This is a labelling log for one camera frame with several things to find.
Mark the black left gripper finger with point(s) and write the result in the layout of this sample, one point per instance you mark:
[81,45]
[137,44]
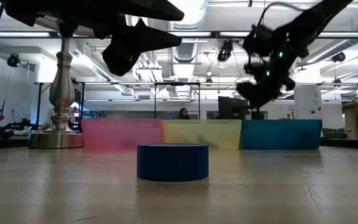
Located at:
[129,46]
[154,9]

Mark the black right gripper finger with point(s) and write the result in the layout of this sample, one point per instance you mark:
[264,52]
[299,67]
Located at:
[255,95]

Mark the black background robot arm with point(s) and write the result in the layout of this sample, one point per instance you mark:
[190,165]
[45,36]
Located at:
[17,126]

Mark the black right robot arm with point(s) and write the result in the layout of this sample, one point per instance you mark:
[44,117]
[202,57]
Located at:
[315,18]

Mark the blue tape roll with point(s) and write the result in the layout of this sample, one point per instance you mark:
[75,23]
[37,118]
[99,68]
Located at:
[172,163]

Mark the black monitor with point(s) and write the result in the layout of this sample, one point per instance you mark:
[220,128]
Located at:
[230,109]

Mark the white round column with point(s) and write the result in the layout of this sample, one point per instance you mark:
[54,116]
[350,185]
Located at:
[308,102]

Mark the blue translucent bin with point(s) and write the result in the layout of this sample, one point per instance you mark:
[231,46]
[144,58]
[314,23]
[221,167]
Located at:
[278,133]

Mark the black ceiling spotlight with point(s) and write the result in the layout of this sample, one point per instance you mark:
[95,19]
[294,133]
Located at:
[225,51]
[13,60]
[339,57]

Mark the yellow translucent bin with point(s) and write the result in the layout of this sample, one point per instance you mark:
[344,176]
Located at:
[200,133]

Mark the person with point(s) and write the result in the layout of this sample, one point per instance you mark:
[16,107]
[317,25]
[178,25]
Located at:
[183,114]

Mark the pink translucent bin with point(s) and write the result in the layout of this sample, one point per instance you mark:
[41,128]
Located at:
[120,133]

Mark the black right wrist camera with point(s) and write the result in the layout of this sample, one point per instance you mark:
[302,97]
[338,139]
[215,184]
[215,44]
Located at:
[259,39]

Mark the silver ventilation duct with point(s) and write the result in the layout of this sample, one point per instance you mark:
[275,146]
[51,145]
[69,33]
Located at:
[185,53]

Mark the black metal frame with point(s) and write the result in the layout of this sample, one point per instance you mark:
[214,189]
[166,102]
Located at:
[155,99]

